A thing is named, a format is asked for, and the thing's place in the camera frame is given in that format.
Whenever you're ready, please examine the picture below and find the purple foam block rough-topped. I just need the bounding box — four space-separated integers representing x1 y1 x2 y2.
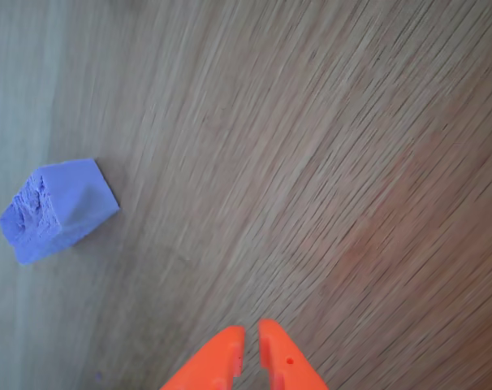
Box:
0 157 121 267

